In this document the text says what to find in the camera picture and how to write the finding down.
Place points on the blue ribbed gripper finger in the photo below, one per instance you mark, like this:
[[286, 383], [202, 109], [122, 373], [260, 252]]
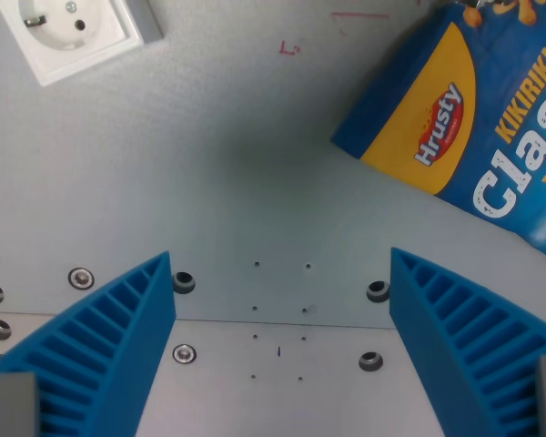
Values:
[[464, 328], [95, 337]]

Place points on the silver hex socket screw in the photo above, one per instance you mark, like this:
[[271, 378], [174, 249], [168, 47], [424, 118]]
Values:
[[184, 353], [81, 278]]

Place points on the blue Hrusty Kikiriki snack box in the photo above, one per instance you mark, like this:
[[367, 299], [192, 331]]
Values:
[[464, 132]]

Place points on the white electrical wall socket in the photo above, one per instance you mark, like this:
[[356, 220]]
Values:
[[70, 34]]

